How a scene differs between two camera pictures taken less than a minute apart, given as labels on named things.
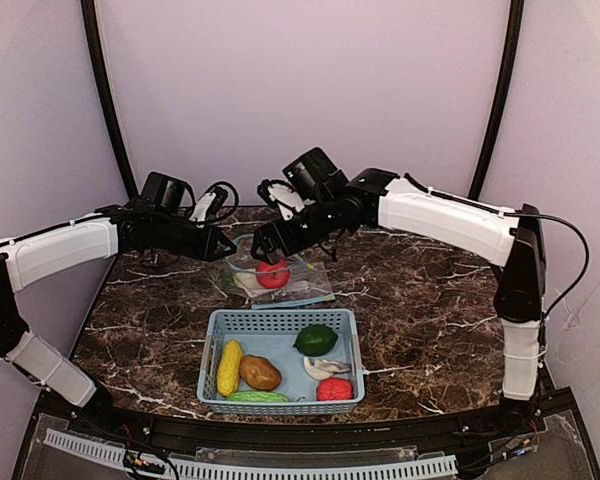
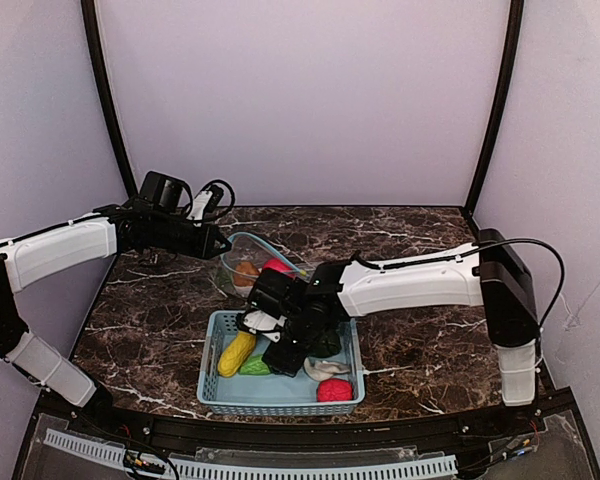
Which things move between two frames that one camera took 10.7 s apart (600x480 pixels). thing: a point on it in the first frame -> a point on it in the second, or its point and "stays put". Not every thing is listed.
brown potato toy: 259,372 -> 245,274
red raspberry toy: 334,389 stays put
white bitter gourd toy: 248,280 -> 243,290
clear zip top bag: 244,271 stays put
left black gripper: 206,243 stays put
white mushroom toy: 322,369 stays put
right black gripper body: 269,239 -> 284,358
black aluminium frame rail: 169,432 stays put
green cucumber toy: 257,397 -> 255,365
